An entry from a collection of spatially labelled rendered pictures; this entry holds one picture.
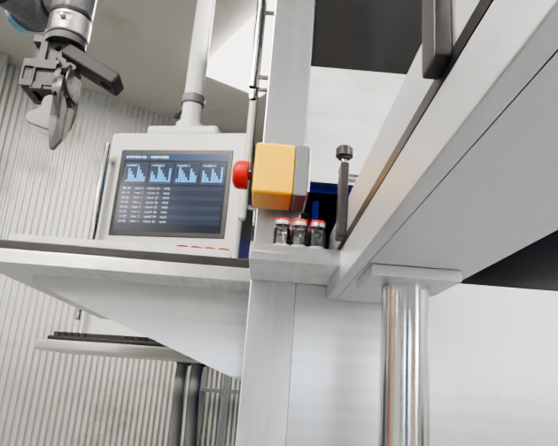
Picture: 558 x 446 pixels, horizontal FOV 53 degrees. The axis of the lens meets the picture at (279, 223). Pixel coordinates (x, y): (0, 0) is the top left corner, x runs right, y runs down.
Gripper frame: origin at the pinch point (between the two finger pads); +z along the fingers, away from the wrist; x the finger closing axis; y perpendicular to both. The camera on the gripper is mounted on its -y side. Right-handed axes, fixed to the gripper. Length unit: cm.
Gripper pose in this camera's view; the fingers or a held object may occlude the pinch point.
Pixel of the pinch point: (58, 142)
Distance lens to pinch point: 105.2
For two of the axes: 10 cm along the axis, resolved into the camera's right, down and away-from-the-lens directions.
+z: -0.7, 9.6, -2.9
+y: -10.0, -0.8, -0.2
